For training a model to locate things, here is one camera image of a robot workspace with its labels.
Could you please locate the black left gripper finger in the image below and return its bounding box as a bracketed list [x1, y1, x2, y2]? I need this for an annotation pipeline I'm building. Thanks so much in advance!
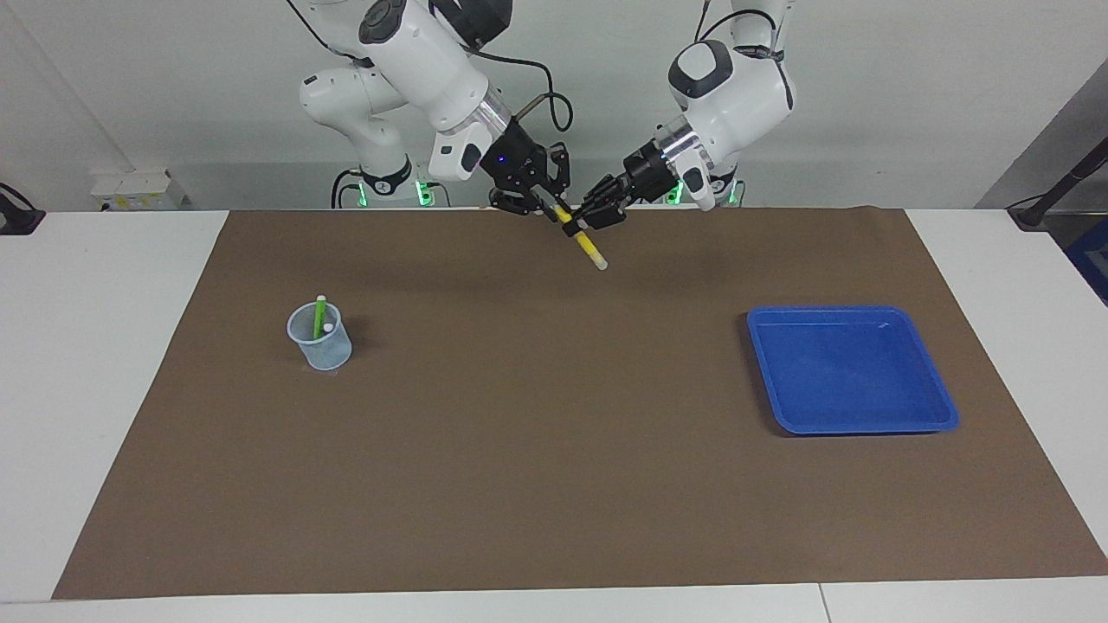
[564, 202, 627, 239]
[582, 173, 627, 218]

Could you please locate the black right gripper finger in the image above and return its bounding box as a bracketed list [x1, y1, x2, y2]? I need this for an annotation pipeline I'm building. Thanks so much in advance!
[546, 146, 573, 209]
[489, 185, 569, 222]

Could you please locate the yellow highlighter pen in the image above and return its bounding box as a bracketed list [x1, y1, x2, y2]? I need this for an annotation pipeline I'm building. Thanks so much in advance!
[552, 203, 609, 271]

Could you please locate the blue plastic tray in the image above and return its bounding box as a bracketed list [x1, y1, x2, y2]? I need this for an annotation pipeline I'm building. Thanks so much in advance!
[746, 305, 960, 435]

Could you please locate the brown table mat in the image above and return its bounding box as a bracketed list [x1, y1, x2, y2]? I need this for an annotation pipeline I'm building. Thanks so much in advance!
[52, 208, 1108, 601]

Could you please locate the translucent pen cup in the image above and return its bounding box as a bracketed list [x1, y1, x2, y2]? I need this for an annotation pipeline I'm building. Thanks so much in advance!
[287, 302, 353, 371]

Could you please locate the black pole with base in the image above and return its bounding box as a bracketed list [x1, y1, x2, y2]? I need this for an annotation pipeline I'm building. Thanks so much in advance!
[1007, 137, 1108, 231]

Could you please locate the grey partition panel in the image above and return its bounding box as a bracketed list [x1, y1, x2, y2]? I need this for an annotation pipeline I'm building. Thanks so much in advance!
[976, 61, 1108, 213]

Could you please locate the white power strip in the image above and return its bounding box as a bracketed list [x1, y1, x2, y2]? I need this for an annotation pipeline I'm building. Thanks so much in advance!
[91, 169, 190, 211]

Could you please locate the blue box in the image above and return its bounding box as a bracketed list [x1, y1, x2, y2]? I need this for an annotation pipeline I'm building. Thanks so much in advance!
[1065, 216, 1108, 305]

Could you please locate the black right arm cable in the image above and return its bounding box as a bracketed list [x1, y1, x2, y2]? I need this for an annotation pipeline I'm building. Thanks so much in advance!
[472, 48, 574, 133]

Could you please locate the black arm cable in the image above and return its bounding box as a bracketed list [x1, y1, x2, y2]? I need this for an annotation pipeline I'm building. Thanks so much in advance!
[692, 0, 784, 61]
[472, 48, 574, 133]

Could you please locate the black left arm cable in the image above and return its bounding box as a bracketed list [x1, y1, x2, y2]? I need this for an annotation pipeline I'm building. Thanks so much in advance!
[692, 0, 784, 61]

